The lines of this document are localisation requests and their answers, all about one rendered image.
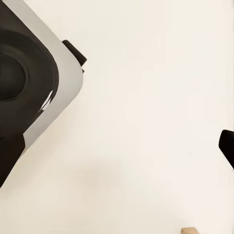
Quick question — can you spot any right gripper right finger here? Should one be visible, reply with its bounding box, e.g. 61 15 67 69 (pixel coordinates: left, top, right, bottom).
218 130 234 169

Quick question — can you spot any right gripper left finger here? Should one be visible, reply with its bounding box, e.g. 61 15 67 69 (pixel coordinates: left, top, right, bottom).
0 130 25 188

